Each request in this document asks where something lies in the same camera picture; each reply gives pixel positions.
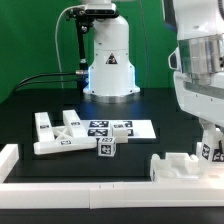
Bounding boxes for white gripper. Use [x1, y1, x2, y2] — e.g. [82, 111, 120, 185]
[168, 48, 224, 132]

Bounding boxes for white seat block with pegs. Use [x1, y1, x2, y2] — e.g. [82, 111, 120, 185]
[150, 152, 202, 182]

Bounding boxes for white tagged cube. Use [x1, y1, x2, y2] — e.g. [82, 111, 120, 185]
[98, 137, 116, 157]

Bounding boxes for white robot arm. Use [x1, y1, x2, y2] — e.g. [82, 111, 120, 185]
[161, 0, 224, 129]

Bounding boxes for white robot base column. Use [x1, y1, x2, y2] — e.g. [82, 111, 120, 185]
[83, 0, 141, 104]

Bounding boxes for white chair seat plate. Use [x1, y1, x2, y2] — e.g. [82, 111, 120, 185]
[82, 120, 156, 142]

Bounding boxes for white front barrier rail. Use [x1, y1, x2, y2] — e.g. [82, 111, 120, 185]
[0, 182, 224, 209]

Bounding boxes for white barrier rail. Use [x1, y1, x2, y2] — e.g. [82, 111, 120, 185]
[0, 144, 19, 184]
[0, 182, 224, 209]

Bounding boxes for white chair back frame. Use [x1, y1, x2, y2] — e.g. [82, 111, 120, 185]
[34, 110, 97, 155]

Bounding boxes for black camera on stand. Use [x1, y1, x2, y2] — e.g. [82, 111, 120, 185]
[66, 3, 119, 20]

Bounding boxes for grey camera cable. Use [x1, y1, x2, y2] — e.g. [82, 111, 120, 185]
[54, 4, 81, 89]

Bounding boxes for black cables on table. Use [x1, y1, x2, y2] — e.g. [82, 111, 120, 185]
[11, 70, 84, 96]

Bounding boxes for white left barrier rail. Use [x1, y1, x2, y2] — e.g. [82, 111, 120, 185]
[0, 144, 19, 184]

